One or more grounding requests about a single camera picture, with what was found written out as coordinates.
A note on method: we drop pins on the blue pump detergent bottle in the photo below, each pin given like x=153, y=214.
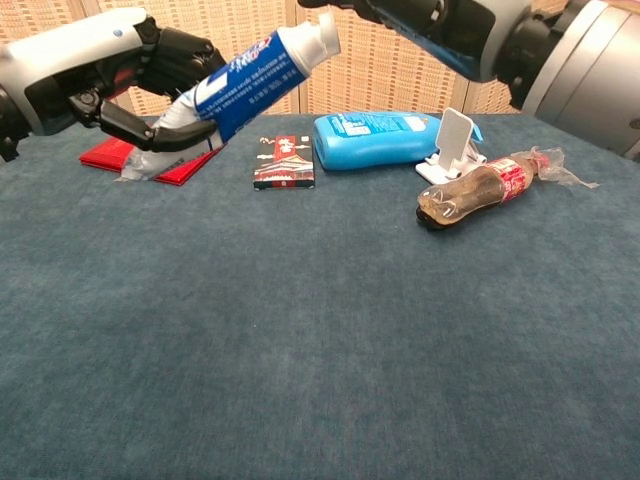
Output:
x=370, y=145

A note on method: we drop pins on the woven bamboo folding screen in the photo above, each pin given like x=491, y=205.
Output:
x=390, y=70

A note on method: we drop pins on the clear crumpled plastic wrap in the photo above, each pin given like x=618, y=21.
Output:
x=555, y=162

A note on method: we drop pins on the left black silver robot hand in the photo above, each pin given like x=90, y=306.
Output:
x=75, y=50

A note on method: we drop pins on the blue white toothpaste tube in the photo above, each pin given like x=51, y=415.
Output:
x=260, y=65

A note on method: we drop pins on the dark palace print card box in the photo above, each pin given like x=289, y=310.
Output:
x=285, y=165

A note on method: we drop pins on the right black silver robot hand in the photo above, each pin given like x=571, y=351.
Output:
x=450, y=30

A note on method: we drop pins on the red certificate booklet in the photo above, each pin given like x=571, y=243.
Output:
x=105, y=154

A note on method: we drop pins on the blue-grey carpeted table surface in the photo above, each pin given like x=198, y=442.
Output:
x=300, y=325

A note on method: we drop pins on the white folding phone stand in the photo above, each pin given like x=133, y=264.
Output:
x=452, y=132

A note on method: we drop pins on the empty cola bottle red label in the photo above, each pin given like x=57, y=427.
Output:
x=465, y=195

